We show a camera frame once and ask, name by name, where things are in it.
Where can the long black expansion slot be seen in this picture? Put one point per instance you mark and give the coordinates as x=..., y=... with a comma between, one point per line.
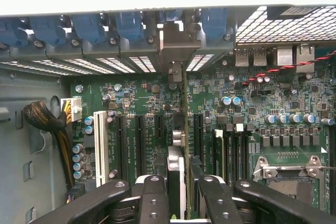
x=198, y=134
x=140, y=145
x=121, y=145

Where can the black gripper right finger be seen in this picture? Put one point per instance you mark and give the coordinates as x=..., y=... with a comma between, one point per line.
x=275, y=203

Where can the CPU socket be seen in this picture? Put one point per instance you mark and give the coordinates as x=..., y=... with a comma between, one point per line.
x=283, y=187

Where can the green motherboard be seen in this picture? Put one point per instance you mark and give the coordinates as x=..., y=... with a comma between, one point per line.
x=147, y=98

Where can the white expansion slot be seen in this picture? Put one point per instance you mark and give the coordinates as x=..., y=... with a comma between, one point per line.
x=101, y=148

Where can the short black expansion slot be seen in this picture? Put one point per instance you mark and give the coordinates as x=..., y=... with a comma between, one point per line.
x=159, y=127

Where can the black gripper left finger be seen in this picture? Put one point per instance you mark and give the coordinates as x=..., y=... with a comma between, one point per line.
x=92, y=205

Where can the grey open PC case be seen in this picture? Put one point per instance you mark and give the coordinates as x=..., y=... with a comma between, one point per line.
x=26, y=142

